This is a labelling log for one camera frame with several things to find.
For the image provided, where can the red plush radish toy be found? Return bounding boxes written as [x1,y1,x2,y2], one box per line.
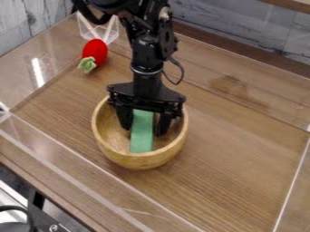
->
[78,39,109,73]

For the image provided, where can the green rectangular block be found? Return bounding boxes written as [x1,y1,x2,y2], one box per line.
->
[130,110,154,153]

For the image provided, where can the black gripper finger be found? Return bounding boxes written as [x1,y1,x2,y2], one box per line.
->
[117,106,134,131]
[157,113,173,136]

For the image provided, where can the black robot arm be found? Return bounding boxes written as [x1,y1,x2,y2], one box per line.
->
[71,0,186,136]

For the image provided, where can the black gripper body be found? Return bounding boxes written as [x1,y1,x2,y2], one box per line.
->
[107,71,186,118]

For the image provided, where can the black table leg bracket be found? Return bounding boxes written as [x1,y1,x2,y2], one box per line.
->
[28,188,78,232]

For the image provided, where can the clear acrylic corner bracket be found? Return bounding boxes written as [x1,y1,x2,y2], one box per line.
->
[76,12,121,44]

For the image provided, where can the black cable loop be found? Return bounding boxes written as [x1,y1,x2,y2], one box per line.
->
[0,205,42,232]

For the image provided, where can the clear acrylic tray wall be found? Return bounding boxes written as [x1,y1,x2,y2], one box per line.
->
[0,102,201,232]

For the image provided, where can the brown wooden bowl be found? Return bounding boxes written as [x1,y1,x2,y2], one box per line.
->
[91,98,189,170]

